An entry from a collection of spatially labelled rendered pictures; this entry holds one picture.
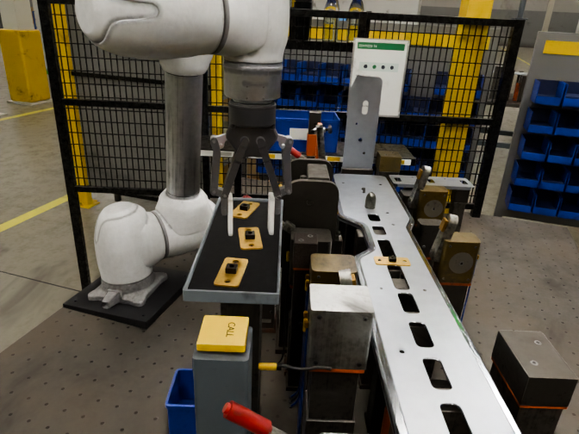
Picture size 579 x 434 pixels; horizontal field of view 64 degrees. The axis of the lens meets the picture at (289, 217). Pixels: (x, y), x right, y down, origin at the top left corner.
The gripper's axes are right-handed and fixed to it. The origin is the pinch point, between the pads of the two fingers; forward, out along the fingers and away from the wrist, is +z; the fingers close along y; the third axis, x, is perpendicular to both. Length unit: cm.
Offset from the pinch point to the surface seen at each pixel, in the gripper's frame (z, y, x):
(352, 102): -5, 44, 90
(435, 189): 16, 63, 53
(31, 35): 19, -275, 743
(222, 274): 4.0, -5.2, -12.4
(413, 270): 20.2, 39.0, 12.9
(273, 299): 4.5, 1.8, -19.0
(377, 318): 20.3, 24.6, -4.0
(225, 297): 4.6, -5.0, -17.9
